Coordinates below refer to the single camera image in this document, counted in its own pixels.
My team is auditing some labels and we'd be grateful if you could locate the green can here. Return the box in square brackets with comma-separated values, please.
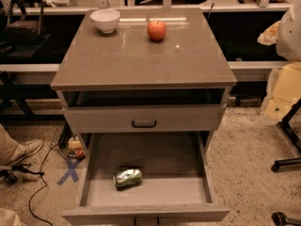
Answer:
[113, 169, 142, 188]

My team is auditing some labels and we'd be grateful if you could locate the grey drawer cabinet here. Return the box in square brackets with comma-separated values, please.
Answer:
[50, 7, 238, 226]

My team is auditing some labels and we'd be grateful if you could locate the closed grey top drawer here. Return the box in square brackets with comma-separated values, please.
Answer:
[63, 105, 226, 134]

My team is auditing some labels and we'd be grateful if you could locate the open grey middle drawer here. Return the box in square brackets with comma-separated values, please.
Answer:
[62, 132, 229, 226]

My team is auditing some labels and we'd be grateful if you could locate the red apple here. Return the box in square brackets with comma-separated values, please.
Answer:
[147, 21, 166, 41]

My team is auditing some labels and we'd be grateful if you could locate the white ceramic bowl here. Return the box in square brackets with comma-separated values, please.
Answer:
[90, 8, 120, 34]

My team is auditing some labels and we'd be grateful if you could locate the blue tape cross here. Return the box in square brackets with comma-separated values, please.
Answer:
[57, 158, 81, 185]

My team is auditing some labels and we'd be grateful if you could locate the black stand leg right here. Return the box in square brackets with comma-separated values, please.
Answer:
[271, 99, 301, 172]

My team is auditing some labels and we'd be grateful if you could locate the person's shoe and leg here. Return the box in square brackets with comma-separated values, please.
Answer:
[0, 124, 43, 166]

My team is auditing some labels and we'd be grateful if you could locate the black chair on left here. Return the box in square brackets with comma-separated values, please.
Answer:
[0, 0, 48, 57]

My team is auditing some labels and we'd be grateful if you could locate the black caster bottom right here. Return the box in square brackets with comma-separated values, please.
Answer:
[272, 212, 301, 226]

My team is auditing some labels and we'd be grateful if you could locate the black floor cable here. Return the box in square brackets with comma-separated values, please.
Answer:
[27, 143, 60, 226]

